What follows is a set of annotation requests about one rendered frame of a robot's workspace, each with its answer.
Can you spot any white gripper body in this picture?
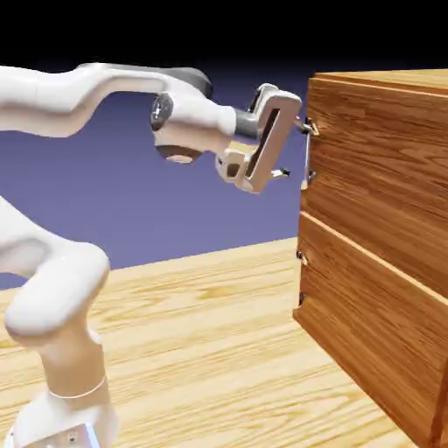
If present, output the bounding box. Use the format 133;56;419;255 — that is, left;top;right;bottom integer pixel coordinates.
238;82;304;194

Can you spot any large wooden cabinet door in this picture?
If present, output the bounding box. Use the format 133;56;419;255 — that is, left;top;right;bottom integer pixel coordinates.
299;76;448;298

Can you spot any wooden cabinet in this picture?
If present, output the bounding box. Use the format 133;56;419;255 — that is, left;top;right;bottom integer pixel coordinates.
292;68;448;448

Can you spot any small wooden cabinet door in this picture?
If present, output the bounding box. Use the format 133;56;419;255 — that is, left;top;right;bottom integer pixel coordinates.
292;212;448;448

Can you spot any long metal door handle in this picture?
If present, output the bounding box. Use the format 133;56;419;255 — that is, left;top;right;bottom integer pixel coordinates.
299;117;321;192

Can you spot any short metal door handle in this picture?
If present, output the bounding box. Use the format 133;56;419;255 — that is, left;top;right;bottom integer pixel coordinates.
296;249;310;308

